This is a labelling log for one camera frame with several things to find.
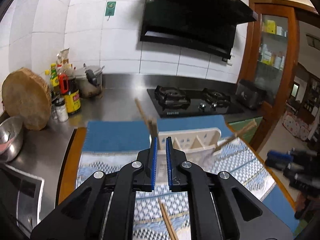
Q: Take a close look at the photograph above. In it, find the wooden chopstick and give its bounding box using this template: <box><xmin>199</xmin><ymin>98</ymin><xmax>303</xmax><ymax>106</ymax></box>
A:
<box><xmin>158</xmin><ymin>198</ymin><xmax>176</xmax><ymax>240</ymax></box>
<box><xmin>161</xmin><ymin>202</ymin><xmax>180</xmax><ymax>240</ymax></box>
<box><xmin>135</xmin><ymin>98</ymin><xmax>158</xmax><ymax>138</ymax></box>

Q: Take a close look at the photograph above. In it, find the wooden chopstick crossed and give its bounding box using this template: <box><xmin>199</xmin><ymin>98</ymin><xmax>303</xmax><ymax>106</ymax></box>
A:
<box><xmin>213</xmin><ymin>119</ymin><xmax>257</xmax><ymax>153</ymax></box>

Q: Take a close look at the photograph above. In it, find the steel kitchen sink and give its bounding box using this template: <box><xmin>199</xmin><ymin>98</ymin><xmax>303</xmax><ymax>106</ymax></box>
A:
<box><xmin>1</xmin><ymin>164</ymin><xmax>44</xmax><ymax>237</ymax></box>

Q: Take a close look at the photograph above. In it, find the cream house-shaped utensil holder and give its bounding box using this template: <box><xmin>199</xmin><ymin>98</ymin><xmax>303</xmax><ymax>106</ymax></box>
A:
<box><xmin>157</xmin><ymin>127</ymin><xmax>221</xmax><ymax>174</ymax></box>

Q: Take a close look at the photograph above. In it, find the black gas stove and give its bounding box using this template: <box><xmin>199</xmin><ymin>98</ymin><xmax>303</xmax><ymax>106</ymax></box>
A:
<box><xmin>147</xmin><ymin>86</ymin><xmax>244</xmax><ymax>118</ymax></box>

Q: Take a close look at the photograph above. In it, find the green drawer cabinet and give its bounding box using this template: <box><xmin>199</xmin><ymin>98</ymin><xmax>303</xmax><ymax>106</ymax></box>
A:
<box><xmin>228</xmin><ymin>117</ymin><xmax>263</xmax><ymax>144</ymax></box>

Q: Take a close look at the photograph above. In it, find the blue patterned table mat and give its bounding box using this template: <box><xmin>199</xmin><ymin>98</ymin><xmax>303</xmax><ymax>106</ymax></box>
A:
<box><xmin>76</xmin><ymin>117</ymin><xmax>299</xmax><ymax>239</ymax></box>

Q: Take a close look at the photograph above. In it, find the black toaster appliance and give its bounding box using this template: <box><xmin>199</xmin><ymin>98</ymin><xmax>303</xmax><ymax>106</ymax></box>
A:
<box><xmin>235</xmin><ymin>79</ymin><xmax>267</xmax><ymax>110</ymax></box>

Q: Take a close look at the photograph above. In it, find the steel pressure cooker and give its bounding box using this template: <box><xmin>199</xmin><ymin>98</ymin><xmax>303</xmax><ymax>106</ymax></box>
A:
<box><xmin>74</xmin><ymin>63</ymin><xmax>104</xmax><ymax>99</ymax></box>

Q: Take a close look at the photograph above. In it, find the white seasoning shaker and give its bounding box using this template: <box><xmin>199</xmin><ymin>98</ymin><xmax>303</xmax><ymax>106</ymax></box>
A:
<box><xmin>54</xmin><ymin>97</ymin><xmax>68</xmax><ymax>122</ymax></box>

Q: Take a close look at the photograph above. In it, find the small glass shaker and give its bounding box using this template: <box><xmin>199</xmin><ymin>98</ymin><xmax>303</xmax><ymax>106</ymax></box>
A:
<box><xmin>51</xmin><ymin>103</ymin><xmax>58</xmax><ymax>120</ymax></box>

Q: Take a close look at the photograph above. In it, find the dark soy sauce bottle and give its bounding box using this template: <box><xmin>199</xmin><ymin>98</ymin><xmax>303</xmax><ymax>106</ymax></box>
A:
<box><xmin>59</xmin><ymin>63</ymin><xmax>81</xmax><ymax>115</ymax></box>

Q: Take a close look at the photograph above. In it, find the wooden glass door cabinet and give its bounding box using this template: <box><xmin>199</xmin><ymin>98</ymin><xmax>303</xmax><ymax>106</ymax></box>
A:
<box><xmin>239</xmin><ymin>0</ymin><xmax>299</xmax><ymax>151</ymax></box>

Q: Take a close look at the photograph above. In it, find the green cap sauce bottle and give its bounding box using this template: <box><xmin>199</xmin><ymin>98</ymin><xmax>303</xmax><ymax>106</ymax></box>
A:
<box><xmin>50</xmin><ymin>63</ymin><xmax>60</xmax><ymax>96</ymax></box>

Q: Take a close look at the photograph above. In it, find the black range hood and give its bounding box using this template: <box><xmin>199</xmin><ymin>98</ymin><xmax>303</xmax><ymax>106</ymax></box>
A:
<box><xmin>140</xmin><ymin>0</ymin><xmax>258</xmax><ymax>60</ymax></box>

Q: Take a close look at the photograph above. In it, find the round wooden chopping block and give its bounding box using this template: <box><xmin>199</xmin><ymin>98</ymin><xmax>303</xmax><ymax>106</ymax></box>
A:
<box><xmin>1</xmin><ymin>68</ymin><xmax>52</xmax><ymax>131</ymax></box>

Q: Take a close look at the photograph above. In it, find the steel colander bowl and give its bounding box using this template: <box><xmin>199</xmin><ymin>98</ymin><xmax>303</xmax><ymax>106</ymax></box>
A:
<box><xmin>1</xmin><ymin>116</ymin><xmax>23</xmax><ymax>163</ymax></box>

